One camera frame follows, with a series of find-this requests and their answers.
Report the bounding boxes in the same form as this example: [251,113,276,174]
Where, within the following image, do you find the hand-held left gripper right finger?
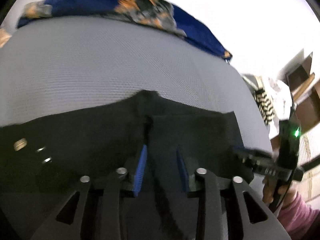
[175,147,292,240]

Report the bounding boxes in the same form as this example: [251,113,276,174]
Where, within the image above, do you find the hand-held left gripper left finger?
[30,144,148,240]

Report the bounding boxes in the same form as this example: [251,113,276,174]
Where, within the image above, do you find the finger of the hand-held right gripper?
[232,147,274,167]

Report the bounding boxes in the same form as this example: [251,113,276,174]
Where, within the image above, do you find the black pants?
[0,90,272,240]

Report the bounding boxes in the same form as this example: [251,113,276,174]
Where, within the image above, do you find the person's right forearm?
[276,191,320,240]

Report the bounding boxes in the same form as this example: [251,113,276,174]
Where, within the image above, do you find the person's right hand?
[262,174,297,205]

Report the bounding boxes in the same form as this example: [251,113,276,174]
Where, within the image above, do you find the black and white striped cloth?
[254,88,276,126]

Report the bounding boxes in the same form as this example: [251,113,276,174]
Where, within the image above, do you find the brown wooden shelf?
[285,52,320,133]

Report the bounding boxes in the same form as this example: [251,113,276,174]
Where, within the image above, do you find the blue floral blanket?
[16,0,232,63]

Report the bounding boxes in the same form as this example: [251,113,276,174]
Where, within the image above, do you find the white floral pillow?
[0,28,12,48]

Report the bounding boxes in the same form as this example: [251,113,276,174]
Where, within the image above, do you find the grey bag with white strap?
[240,73,263,91]

